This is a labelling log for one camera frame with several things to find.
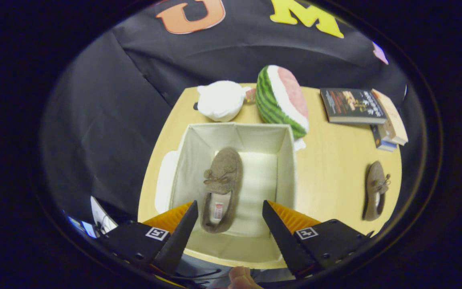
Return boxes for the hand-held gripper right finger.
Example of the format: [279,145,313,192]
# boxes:
[262,200,372,279]

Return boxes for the person's grey clothing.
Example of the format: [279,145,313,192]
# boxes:
[177,254,296,283]

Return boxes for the black backdrop cloth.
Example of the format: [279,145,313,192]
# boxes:
[41,0,410,225]

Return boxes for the white plush toy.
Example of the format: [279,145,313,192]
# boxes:
[196,81,251,122]

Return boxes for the watermelon slice plush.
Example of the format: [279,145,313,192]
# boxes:
[255,65,310,151]

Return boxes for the black cover book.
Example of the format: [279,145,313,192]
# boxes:
[320,88,387,124]

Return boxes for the brown moccasin shoe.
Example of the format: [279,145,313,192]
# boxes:
[362,161,391,222]
[200,147,243,234]

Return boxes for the blue cover book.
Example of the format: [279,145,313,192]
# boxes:
[370,124,398,152]

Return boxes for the beige cover book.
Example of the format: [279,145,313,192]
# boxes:
[371,89,409,146]

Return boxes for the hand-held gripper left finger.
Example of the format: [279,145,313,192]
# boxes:
[99,200,199,277]

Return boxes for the beige fabric storage box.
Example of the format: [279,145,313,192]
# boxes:
[154,122,298,263]

